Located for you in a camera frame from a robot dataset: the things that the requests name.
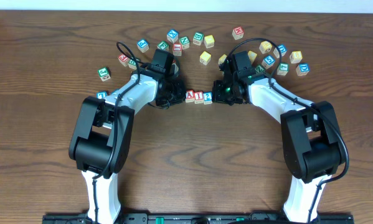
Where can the blue P block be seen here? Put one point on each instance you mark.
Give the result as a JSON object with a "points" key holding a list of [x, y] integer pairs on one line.
{"points": [[143, 45]]}

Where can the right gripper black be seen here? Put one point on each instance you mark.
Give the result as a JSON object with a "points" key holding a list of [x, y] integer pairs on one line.
{"points": [[219, 92]]}

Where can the yellow O block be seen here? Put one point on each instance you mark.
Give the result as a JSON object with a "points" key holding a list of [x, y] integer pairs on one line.
{"points": [[222, 59]]}

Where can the green N block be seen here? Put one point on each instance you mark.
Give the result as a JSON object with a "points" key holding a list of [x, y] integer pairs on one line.
{"points": [[185, 43]]}

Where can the red A block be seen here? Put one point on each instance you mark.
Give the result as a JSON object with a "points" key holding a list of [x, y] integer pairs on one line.
{"points": [[189, 96]]}

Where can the blue X block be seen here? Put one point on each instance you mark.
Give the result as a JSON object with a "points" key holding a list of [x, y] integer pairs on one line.
{"points": [[172, 36]]}

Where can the green J block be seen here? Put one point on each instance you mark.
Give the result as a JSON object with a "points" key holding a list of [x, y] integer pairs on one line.
{"points": [[104, 74]]}

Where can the red H block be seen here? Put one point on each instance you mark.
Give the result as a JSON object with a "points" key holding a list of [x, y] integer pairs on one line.
{"points": [[237, 32]]}

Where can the green 7 block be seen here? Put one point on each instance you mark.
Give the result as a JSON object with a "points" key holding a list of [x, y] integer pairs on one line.
{"points": [[282, 69]]}

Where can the green B block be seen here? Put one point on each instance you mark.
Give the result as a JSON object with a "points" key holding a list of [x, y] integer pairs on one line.
{"points": [[198, 38]]}

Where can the yellow block top centre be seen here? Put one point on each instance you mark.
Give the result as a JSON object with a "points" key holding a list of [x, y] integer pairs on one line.
{"points": [[209, 41]]}

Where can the blue D block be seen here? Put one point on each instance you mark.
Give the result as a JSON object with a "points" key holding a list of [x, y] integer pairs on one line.
{"points": [[302, 69]]}

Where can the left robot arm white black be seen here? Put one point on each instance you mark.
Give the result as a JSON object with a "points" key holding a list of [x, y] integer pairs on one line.
{"points": [[101, 139]]}

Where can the red i block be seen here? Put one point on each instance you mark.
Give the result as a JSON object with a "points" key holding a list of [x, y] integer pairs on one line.
{"points": [[177, 49], [198, 97]]}

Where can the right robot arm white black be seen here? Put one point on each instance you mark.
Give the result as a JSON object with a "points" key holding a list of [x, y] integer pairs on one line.
{"points": [[313, 147]]}

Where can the blue 2 block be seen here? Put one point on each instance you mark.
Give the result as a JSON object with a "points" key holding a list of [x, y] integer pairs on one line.
{"points": [[207, 98]]}

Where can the blue block right upper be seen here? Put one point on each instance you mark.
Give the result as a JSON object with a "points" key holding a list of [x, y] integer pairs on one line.
{"points": [[280, 51]]}

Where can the yellow 8 block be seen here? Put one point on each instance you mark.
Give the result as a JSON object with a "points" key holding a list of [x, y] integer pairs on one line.
{"points": [[296, 57]]}

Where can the yellow block right upper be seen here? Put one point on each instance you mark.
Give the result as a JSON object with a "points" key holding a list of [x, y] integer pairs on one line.
{"points": [[265, 47]]}

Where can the green F block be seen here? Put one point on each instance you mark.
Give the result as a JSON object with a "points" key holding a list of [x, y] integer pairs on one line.
{"points": [[163, 45]]}

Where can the red U block centre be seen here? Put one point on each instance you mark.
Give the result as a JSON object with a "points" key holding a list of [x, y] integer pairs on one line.
{"points": [[174, 67]]}

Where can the green Z block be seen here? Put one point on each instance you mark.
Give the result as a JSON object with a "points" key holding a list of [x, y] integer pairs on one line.
{"points": [[259, 69]]}

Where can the blue 5 block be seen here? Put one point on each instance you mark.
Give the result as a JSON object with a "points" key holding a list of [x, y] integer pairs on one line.
{"points": [[268, 62]]}

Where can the green R block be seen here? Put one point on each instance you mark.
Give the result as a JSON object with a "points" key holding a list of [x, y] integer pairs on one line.
{"points": [[133, 63]]}

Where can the yellow block middle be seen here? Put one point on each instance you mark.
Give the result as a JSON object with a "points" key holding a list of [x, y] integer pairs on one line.
{"points": [[205, 58]]}

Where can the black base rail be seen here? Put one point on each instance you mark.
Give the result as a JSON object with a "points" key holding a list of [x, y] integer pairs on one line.
{"points": [[143, 218]]}

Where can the yellow block right lower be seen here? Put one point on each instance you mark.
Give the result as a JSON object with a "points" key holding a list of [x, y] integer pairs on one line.
{"points": [[252, 56]]}

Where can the blue L block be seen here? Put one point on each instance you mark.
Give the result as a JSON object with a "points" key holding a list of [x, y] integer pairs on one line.
{"points": [[102, 94]]}

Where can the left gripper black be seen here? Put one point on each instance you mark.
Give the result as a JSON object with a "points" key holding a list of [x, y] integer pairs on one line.
{"points": [[178, 91]]}

